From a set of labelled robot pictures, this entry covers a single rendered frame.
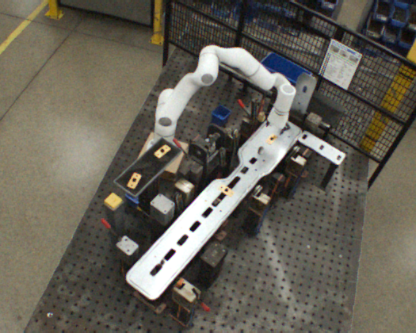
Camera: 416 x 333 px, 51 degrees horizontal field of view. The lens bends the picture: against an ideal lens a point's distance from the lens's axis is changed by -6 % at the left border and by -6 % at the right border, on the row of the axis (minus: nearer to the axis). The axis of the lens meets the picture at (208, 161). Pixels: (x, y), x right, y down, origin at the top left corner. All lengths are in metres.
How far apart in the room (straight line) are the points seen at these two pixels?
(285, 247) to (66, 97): 2.52
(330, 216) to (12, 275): 2.17
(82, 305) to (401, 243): 2.52
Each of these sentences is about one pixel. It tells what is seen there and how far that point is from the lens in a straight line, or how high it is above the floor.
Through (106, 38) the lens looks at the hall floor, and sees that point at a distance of 4.90.
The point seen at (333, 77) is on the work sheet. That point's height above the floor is 1.19.
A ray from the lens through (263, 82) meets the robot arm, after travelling 2.31.
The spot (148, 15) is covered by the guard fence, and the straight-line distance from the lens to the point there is 4.73.
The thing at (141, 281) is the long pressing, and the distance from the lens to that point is 2.15.
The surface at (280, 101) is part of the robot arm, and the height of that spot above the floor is 1.34.
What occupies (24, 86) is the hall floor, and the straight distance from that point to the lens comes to 4.49.
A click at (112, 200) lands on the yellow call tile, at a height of 1.16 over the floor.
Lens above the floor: 2.99
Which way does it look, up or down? 52 degrees down
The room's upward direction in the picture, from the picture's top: 10 degrees clockwise
